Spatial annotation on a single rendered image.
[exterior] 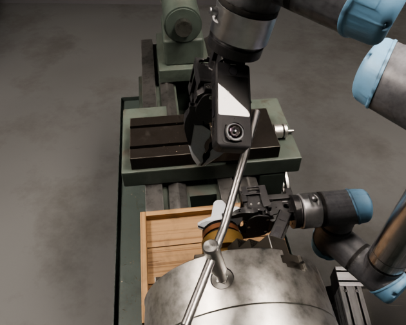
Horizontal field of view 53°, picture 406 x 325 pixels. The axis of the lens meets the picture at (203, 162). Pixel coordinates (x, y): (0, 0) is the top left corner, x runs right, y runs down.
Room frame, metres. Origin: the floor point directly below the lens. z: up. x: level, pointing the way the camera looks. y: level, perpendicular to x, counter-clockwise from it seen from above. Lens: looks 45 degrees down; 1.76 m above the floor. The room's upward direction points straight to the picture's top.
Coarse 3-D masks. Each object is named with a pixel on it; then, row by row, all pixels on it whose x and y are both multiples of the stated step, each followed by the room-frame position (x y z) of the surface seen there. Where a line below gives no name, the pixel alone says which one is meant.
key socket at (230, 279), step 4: (228, 272) 0.30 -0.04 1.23; (212, 276) 0.30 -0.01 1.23; (228, 276) 0.29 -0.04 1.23; (232, 276) 0.29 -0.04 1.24; (212, 280) 0.29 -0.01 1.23; (216, 280) 0.29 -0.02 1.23; (228, 280) 0.29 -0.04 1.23; (232, 280) 0.29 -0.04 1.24; (212, 284) 0.28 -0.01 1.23; (216, 284) 0.28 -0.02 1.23; (220, 284) 0.28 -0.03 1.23; (224, 284) 0.28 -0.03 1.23; (228, 284) 0.28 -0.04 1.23; (220, 288) 0.28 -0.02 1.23; (224, 288) 0.28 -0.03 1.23
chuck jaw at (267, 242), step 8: (240, 240) 0.42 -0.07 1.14; (248, 240) 0.40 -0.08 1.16; (264, 240) 0.38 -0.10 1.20; (272, 240) 0.38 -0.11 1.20; (280, 240) 0.38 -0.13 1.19; (232, 248) 0.41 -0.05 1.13; (280, 248) 0.37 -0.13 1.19; (288, 256) 0.34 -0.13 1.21; (296, 256) 0.35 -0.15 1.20; (288, 264) 0.33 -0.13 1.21; (296, 264) 0.33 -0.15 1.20
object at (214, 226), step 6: (210, 222) 0.48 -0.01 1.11; (216, 222) 0.48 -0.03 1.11; (234, 222) 0.49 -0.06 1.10; (204, 228) 0.48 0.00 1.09; (210, 228) 0.47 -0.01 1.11; (216, 228) 0.46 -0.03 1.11; (228, 228) 0.46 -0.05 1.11; (234, 228) 0.47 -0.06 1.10; (204, 234) 0.46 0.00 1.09; (210, 234) 0.45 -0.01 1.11; (216, 234) 0.45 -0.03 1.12; (228, 234) 0.45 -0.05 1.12; (234, 234) 0.45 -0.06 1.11; (240, 234) 0.46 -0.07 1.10; (204, 240) 0.45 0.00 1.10; (228, 240) 0.43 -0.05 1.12; (234, 240) 0.43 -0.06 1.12; (222, 246) 0.42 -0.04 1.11
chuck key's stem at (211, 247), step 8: (208, 240) 0.30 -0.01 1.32; (208, 248) 0.29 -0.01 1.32; (216, 248) 0.29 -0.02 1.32; (208, 256) 0.28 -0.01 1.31; (216, 256) 0.28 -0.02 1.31; (216, 264) 0.28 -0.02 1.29; (224, 264) 0.29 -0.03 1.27; (216, 272) 0.28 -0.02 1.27; (224, 272) 0.28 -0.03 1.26; (224, 280) 0.29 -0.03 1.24
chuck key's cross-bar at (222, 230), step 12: (252, 120) 0.49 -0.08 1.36; (252, 132) 0.47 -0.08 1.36; (240, 156) 0.43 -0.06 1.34; (240, 168) 0.41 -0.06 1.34; (240, 180) 0.39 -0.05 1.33; (228, 204) 0.36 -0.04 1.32; (228, 216) 0.34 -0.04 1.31; (216, 240) 0.31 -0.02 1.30; (204, 264) 0.27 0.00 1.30; (204, 276) 0.26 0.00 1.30; (204, 288) 0.24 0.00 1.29; (192, 300) 0.23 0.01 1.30; (192, 312) 0.21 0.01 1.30; (180, 324) 0.20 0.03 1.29
